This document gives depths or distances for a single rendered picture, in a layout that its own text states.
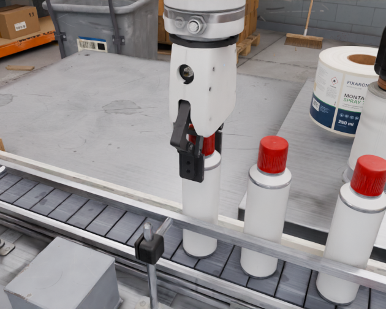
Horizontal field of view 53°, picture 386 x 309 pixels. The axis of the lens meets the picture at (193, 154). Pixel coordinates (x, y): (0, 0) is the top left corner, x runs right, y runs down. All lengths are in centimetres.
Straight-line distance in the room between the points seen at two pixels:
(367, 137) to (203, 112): 37
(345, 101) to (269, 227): 47
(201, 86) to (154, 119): 66
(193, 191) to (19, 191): 37
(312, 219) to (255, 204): 21
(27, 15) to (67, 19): 187
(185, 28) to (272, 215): 24
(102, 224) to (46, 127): 48
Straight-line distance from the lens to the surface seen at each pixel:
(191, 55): 39
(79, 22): 274
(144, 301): 60
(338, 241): 49
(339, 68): 89
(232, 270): 57
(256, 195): 47
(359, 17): 497
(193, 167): 46
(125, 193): 65
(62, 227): 67
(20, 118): 115
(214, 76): 41
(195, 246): 57
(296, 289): 57
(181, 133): 41
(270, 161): 45
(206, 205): 51
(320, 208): 70
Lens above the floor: 131
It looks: 32 degrees down
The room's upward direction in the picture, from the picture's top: straight up
